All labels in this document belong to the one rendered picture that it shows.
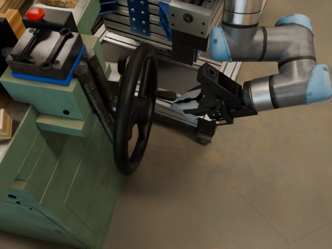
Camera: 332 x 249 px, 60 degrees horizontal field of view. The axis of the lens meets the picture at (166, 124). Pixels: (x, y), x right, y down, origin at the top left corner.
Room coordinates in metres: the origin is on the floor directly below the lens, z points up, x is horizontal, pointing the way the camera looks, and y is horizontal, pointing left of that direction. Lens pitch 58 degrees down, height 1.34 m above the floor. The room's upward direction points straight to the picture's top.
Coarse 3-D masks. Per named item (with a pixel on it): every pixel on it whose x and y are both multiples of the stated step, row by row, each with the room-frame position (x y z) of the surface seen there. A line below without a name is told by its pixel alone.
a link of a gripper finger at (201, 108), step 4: (200, 104) 0.41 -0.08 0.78; (200, 108) 0.39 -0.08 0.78; (204, 108) 0.39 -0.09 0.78; (208, 108) 0.39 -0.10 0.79; (184, 112) 0.40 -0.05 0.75; (188, 112) 0.39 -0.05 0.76; (192, 112) 0.39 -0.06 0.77; (196, 112) 0.38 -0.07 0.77; (200, 112) 0.38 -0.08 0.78; (204, 112) 0.38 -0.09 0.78; (208, 112) 0.38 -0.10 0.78
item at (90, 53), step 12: (84, 60) 0.37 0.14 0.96; (96, 60) 0.37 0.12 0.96; (84, 72) 0.33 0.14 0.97; (96, 72) 0.37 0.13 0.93; (84, 84) 0.33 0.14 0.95; (108, 84) 0.38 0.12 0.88; (96, 96) 0.33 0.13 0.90; (108, 96) 0.37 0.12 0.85; (96, 108) 0.33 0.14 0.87; (108, 120) 0.34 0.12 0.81; (108, 132) 0.34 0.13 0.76
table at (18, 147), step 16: (32, 0) 0.63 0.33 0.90; (80, 0) 0.63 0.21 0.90; (96, 0) 0.66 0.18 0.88; (80, 16) 0.57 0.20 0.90; (96, 16) 0.64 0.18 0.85; (80, 32) 0.54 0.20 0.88; (0, 96) 0.34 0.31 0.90; (16, 112) 0.30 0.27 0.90; (32, 112) 0.31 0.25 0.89; (16, 128) 0.26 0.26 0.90; (32, 128) 0.28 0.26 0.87; (48, 128) 0.29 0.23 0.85; (64, 128) 0.29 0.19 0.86; (80, 128) 0.28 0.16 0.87; (0, 144) 0.23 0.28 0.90; (16, 144) 0.24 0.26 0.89; (0, 160) 0.20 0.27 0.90; (16, 160) 0.22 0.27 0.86; (0, 176) 0.18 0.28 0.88; (0, 192) 0.16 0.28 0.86
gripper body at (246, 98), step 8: (248, 88) 0.40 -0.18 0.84; (208, 96) 0.42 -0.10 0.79; (216, 96) 0.41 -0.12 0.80; (248, 96) 0.38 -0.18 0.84; (208, 104) 0.39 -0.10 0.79; (216, 104) 0.39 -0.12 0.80; (224, 104) 0.39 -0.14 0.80; (232, 104) 0.39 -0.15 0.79; (240, 104) 0.39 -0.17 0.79; (248, 104) 0.37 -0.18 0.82; (216, 112) 0.39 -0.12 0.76; (224, 112) 0.38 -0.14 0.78; (232, 112) 0.39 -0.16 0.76; (240, 112) 0.39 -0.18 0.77; (248, 112) 0.39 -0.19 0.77; (256, 112) 0.38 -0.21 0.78; (216, 120) 0.38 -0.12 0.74; (232, 120) 0.38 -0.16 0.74
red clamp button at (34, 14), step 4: (32, 8) 0.43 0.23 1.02; (36, 8) 0.43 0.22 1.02; (40, 8) 0.43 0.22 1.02; (28, 12) 0.42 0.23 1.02; (32, 12) 0.42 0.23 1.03; (36, 12) 0.42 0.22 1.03; (40, 12) 0.42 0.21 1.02; (28, 16) 0.41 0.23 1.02; (32, 16) 0.41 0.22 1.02; (36, 16) 0.41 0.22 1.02; (40, 16) 0.41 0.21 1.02; (32, 20) 0.40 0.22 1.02; (36, 20) 0.40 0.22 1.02
